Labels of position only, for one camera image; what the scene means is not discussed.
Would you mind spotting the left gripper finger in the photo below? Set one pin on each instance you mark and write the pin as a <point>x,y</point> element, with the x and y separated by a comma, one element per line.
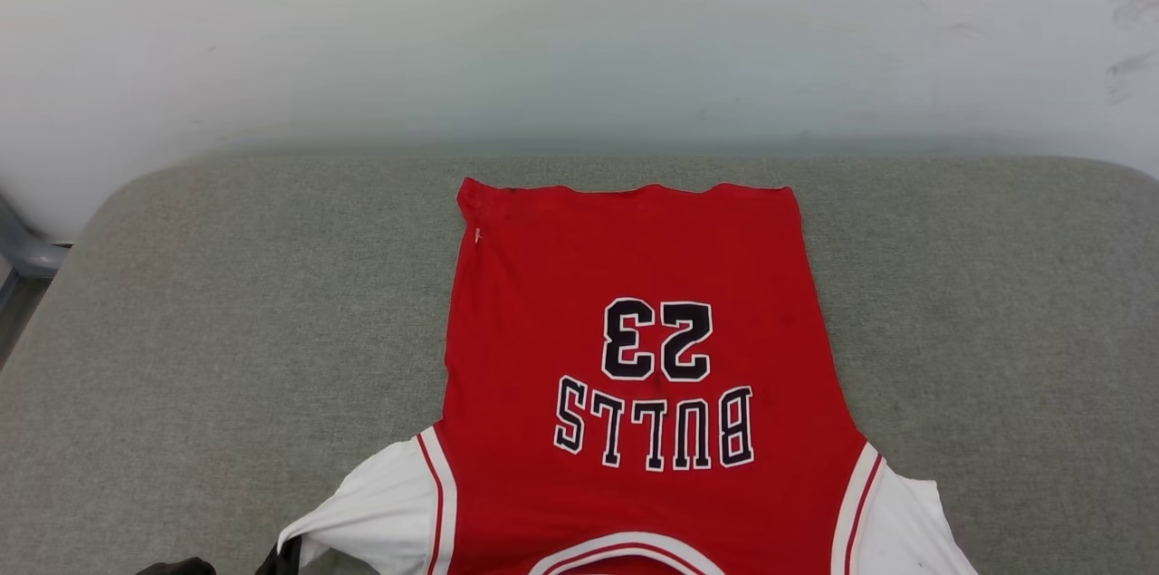
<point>177,568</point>
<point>282,559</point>

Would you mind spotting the red and white basketball jersey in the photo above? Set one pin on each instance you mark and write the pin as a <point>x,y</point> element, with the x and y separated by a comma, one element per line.
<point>634,258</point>

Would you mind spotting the grey fabric sofa cushion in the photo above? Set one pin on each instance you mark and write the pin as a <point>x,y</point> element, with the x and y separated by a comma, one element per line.
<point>226,330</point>

